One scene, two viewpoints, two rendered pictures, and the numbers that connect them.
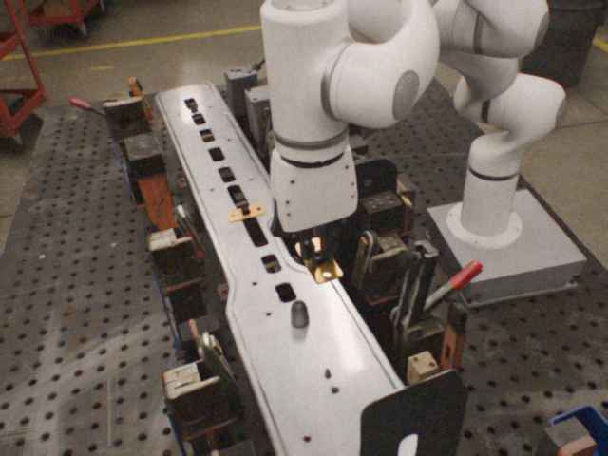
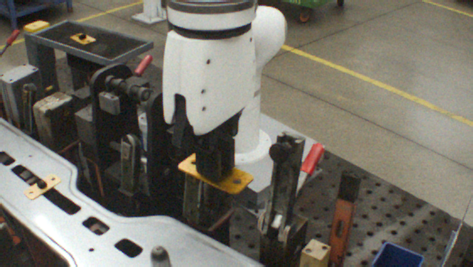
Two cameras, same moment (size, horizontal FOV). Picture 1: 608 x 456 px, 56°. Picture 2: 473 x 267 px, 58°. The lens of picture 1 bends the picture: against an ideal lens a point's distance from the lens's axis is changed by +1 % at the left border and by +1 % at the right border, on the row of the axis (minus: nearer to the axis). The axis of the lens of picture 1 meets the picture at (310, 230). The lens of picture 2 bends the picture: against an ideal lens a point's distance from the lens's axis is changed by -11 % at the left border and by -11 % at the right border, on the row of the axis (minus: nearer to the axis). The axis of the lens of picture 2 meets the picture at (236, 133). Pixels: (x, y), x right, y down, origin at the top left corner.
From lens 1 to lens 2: 35 cm
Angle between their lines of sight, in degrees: 29
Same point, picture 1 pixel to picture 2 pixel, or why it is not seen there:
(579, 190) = not seen: hidden behind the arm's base
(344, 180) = (249, 57)
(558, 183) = not seen: hidden behind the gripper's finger
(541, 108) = (274, 26)
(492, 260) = (263, 170)
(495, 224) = (252, 138)
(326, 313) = (182, 253)
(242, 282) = (78, 253)
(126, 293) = not seen: outside the picture
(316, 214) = (227, 103)
